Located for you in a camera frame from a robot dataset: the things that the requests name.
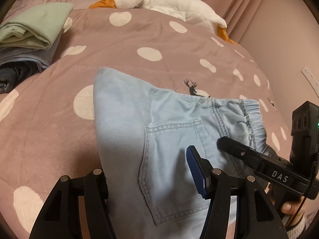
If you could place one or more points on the light blue denim shorts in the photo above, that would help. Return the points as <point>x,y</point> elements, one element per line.
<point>162,134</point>

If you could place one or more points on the folded green garment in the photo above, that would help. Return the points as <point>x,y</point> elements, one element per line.
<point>37,22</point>

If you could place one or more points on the person's right hand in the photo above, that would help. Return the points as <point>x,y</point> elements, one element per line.
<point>289,208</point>

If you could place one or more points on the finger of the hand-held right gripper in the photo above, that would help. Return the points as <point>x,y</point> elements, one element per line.
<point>236,154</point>

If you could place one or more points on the white goose plush toy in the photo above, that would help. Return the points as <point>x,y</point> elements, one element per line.
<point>174,2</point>

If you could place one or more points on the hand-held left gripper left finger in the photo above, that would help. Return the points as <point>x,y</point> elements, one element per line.
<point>96,186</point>

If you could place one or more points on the folded grey-blue garment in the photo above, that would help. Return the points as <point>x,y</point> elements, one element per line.
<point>30,56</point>

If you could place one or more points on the spotted pink deer blanket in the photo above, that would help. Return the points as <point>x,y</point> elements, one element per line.
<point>124,54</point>

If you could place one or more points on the folded dark garment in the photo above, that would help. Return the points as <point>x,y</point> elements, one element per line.
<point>12,76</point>

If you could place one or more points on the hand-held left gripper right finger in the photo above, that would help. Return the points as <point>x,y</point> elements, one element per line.
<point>197,171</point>

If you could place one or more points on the person's right forearm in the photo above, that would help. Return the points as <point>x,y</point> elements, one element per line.
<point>299,230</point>

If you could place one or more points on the white wall power strip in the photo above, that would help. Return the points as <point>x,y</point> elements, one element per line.
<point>310,78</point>

